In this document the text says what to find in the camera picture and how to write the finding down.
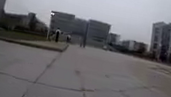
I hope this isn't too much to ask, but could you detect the wide grey block building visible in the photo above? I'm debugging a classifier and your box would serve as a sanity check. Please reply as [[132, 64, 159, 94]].
[[46, 10, 113, 50]]

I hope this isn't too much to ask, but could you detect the grey stone slab plaza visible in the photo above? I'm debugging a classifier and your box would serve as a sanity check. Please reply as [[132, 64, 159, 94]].
[[0, 29, 171, 97]]

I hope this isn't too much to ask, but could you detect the small grey building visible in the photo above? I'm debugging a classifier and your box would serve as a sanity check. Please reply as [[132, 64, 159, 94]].
[[106, 31, 123, 47]]

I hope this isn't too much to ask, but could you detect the lamp pole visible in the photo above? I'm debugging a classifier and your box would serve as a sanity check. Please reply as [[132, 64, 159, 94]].
[[44, 11, 55, 41]]

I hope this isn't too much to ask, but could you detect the low pale building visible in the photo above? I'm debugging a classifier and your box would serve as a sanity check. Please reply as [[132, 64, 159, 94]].
[[119, 38, 150, 55]]

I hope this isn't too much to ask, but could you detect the grey stone kerb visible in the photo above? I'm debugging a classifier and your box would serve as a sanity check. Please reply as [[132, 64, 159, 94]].
[[0, 31, 71, 55]]

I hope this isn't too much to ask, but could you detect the low building with trees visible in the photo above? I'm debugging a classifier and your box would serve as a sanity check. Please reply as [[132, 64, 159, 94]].
[[0, 7, 52, 36]]

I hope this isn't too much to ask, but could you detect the grass strip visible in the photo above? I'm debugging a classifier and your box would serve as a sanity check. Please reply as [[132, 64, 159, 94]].
[[0, 27, 51, 47]]

